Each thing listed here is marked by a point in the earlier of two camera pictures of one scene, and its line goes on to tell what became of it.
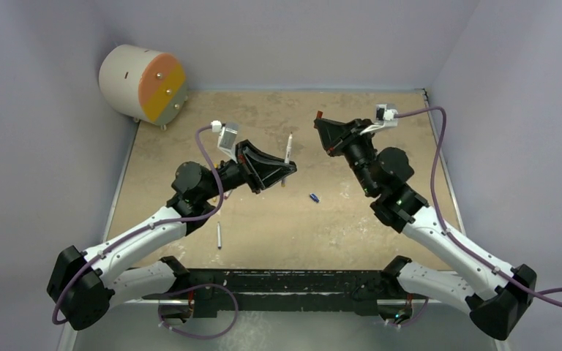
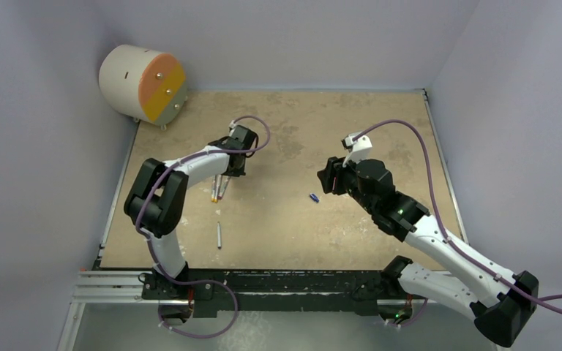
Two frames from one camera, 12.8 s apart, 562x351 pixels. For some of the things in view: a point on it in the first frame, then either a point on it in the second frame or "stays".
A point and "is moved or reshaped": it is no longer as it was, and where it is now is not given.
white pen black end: (219, 235) stays
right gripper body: (347, 139) to (333, 175)
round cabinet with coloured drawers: (143, 84) stays
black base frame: (209, 292) stays
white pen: (288, 153) is moved or reshaped
